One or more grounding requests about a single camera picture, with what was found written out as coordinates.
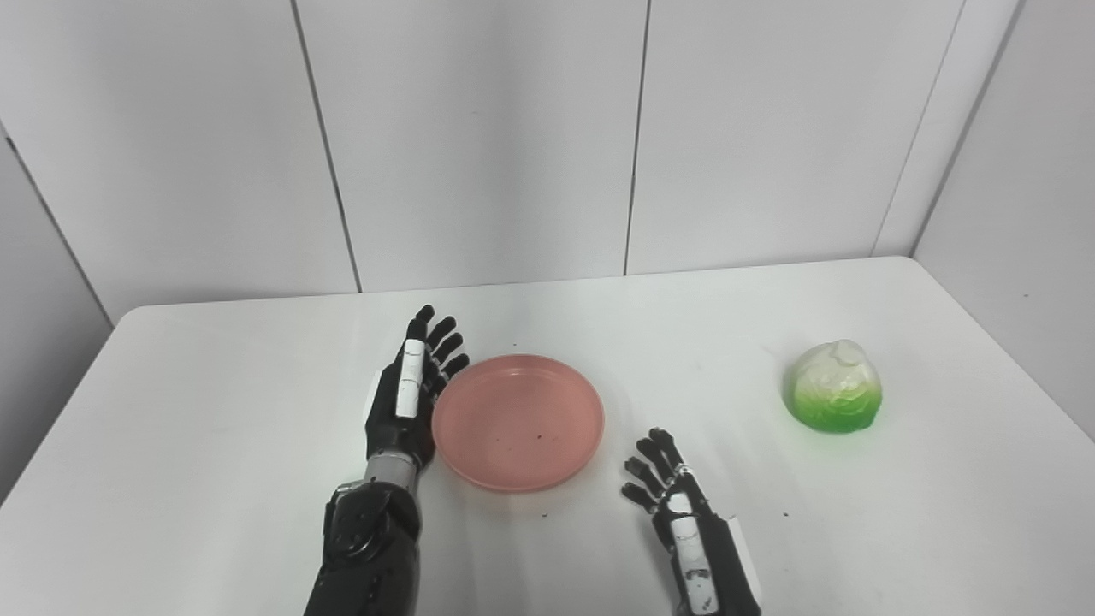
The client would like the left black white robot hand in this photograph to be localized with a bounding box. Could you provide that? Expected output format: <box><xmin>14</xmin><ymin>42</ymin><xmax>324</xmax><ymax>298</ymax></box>
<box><xmin>364</xmin><ymin>305</ymin><xmax>471</xmax><ymax>472</ymax></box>

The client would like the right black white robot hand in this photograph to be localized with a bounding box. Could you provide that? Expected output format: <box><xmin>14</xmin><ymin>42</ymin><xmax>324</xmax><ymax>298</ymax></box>
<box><xmin>621</xmin><ymin>428</ymin><xmax>764</xmax><ymax>616</ymax></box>

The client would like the pink round plate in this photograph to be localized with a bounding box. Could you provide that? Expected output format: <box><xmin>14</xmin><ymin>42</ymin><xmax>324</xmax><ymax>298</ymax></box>
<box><xmin>430</xmin><ymin>354</ymin><xmax>607</xmax><ymax>494</ymax></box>

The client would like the green white cabbage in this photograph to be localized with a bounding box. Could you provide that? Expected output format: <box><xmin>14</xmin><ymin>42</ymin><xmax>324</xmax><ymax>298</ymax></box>
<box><xmin>784</xmin><ymin>340</ymin><xmax>884</xmax><ymax>435</ymax></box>

